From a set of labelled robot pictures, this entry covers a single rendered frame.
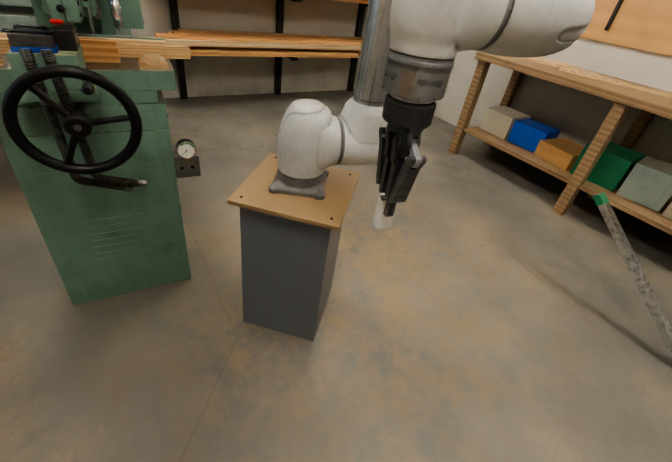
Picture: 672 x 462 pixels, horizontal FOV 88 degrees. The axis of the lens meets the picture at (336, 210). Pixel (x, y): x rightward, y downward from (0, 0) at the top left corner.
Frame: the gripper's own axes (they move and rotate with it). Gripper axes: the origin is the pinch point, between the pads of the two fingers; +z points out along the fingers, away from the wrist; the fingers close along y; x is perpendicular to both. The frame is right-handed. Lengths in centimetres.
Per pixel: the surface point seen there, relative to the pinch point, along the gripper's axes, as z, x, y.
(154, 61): -6, -47, -79
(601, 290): 88, 162, -40
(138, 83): 0, -51, -75
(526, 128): 45, 199, -166
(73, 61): -9, -63, -62
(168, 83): 0, -43, -76
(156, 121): 12, -48, -75
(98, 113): 8, -63, -72
